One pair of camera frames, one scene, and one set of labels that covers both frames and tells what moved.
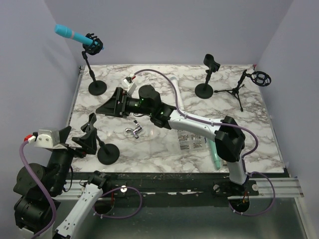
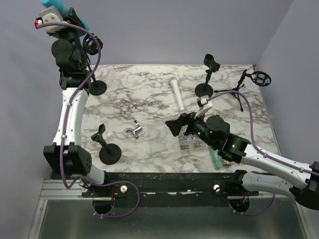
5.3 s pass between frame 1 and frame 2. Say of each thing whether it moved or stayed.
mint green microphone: stayed
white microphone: stayed
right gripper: moved
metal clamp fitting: stayed
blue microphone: moved
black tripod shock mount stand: stayed
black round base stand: stayed
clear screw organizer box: stayed
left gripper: moved
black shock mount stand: stayed
